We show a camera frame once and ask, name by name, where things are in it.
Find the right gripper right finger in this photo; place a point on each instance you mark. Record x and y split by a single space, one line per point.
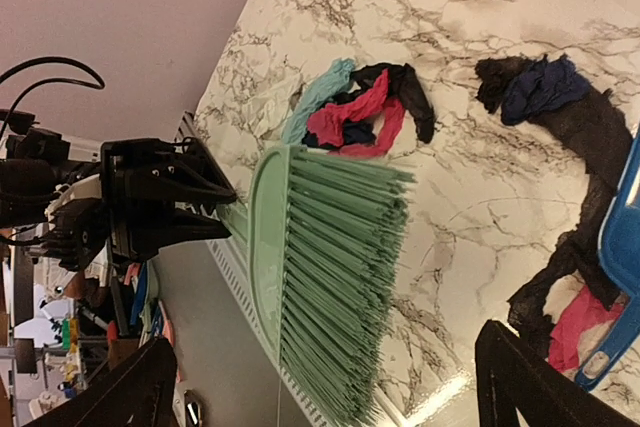
513 382

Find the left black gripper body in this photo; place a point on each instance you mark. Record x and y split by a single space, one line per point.
126 190

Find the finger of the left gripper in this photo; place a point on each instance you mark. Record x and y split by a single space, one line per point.
185 171
167 227

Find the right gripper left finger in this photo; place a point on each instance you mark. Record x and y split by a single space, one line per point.
138 392

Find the green hand brush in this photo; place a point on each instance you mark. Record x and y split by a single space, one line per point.
323 234

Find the blue plastic dustpan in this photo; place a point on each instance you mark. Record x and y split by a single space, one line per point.
618 251

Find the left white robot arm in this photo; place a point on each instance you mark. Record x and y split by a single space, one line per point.
40 184

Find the white crumpled paper scrap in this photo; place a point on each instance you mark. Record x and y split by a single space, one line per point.
266 111

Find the light blue paper scrap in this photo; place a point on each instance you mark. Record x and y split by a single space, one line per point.
337 79

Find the navy paper scrap left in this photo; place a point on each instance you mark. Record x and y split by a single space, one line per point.
353 133

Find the black paper scrap left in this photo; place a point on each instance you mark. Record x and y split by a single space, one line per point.
403 84

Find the black and navy paper scrap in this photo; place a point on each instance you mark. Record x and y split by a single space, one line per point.
553 95

